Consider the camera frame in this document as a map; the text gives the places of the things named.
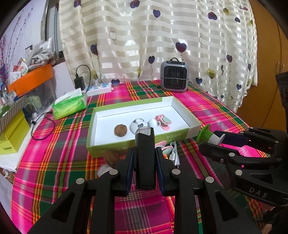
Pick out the pile of paper packets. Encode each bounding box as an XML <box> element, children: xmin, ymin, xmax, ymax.
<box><xmin>0</xmin><ymin>45</ymin><xmax>30</xmax><ymax>86</ymax></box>

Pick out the cream heart print curtain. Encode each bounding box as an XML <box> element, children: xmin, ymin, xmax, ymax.
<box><xmin>58</xmin><ymin>0</ymin><xmax>258</xmax><ymax>113</ymax></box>

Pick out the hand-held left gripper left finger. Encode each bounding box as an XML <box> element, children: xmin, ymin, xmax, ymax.
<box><xmin>27</xmin><ymin>147</ymin><xmax>135</xmax><ymax>234</ymax></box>

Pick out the white charging cable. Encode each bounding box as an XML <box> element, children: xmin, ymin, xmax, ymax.
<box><xmin>166</xmin><ymin>141</ymin><xmax>180</xmax><ymax>168</ymax></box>

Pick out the orange lidded storage bin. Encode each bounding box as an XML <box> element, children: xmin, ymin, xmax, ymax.
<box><xmin>8</xmin><ymin>64</ymin><xmax>53</xmax><ymax>96</ymax></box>

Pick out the pink green plaid tablecloth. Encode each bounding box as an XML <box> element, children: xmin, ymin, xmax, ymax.
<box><xmin>12</xmin><ymin>80</ymin><xmax>273</xmax><ymax>234</ymax></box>

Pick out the clear storage bin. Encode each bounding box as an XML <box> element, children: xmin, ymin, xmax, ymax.
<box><xmin>22</xmin><ymin>75</ymin><xmax>57</xmax><ymax>113</ymax></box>

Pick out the brown walnut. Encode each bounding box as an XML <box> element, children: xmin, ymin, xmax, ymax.
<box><xmin>114</xmin><ymin>124</ymin><xmax>129</xmax><ymax>137</ymax></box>
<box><xmin>104</xmin><ymin>150</ymin><xmax>126</xmax><ymax>168</ymax></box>

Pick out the white power strip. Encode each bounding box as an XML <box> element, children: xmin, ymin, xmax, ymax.
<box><xmin>84</xmin><ymin>82</ymin><xmax>113</xmax><ymax>97</ymax></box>

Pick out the green cardboard box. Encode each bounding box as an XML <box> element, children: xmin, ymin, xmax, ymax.
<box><xmin>87</xmin><ymin>96</ymin><xmax>202</xmax><ymax>158</ymax></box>

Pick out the black power adapter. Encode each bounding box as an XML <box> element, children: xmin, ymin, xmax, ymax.
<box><xmin>74</xmin><ymin>76</ymin><xmax>86</xmax><ymax>90</ymax></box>

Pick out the thin black cable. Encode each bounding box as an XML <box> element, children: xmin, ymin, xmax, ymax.
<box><xmin>30</xmin><ymin>111</ymin><xmax>55</xmax><ymax>141</ymax></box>

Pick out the green tissue pack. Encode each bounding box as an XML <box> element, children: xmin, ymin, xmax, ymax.
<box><xmin>52</xmin><ymin>88</ymin><xmax>88</xmax><ymax>120</ymax></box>

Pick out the small white round jar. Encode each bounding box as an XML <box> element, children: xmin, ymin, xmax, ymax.
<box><xmin>97</xmin><ymin>164</ymin><xmax>114</xmax><ymax>178</ymax></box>

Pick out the grey panda face ball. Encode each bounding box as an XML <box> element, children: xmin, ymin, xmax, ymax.
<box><xmin>130</xmin><ymin>118</ymin><xmax>148</xmax><ymax>134</ymax></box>

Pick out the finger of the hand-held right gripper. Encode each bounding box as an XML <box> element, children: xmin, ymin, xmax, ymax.
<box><xmin>200</xmin><ymin>143</ymin><xmax>282</xmax><ymax>189</ymax></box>
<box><xmin>214</xmin><ymin>127</ymin><xmax>288</xmax><ymax>158</ymax></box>

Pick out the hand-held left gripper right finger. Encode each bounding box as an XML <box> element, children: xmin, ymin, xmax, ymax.
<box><xmin>155</xmin><ymin>147</ymin><xmax>262</xmax><ymax>234</ymax></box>

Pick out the brown wooden cabinet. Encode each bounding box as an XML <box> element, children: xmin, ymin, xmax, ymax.
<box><xmin>236</xmin><ymin>13</ymin><xmax>288</xmax><ymax>135</ymax></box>

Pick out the yellow-green cardboard box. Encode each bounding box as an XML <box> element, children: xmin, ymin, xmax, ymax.
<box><xmin>0</xmin><ymin>110</ymin><xmax>31</xmax><ymax>156</ymax></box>

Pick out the striped cardboard box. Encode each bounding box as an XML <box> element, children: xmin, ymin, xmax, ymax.
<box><xmin>0</xmin><ymin>97</ymin><xmax>26</xmax><ymax>134</ymax></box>

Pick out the grey space heater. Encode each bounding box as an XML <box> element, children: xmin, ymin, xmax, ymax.
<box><xmin>160</xmin><ymin>58</ymin><xmax>189</xmax><ymax>92</ymax></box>

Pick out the grey crumpled cloth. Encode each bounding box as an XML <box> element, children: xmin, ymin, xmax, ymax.
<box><xmin>28</xmin><ymin>38</ymin><xmax>55</xmax><ymax>66</ymax></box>

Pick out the pink and mint clip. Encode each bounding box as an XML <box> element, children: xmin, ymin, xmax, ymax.
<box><xmin>155</xmin><ymin>141</ymin><xmax>172</xmax><ymax>155</ymax></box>
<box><xmin>154</xmin><ymin>114</ymin><xmax>173</xmax><ymax>131</ymax></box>

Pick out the black rectangular device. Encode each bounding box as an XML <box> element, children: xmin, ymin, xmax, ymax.
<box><xmin>134</xmin><ymin>127</ymin><xmax>156</xmax><ymax>190</ymax></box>

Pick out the green and white suction holder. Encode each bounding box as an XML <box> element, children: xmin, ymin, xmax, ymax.
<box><xmin>196</xmin><ymin>125</ymin><xmax>225</xmax><ymax>145</ymax></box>

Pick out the black adapter cable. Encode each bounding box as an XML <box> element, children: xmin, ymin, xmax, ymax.
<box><xmin>75</xmin><ymin>65</ymin><xmax>91</xmax><ymax>90</ymax></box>

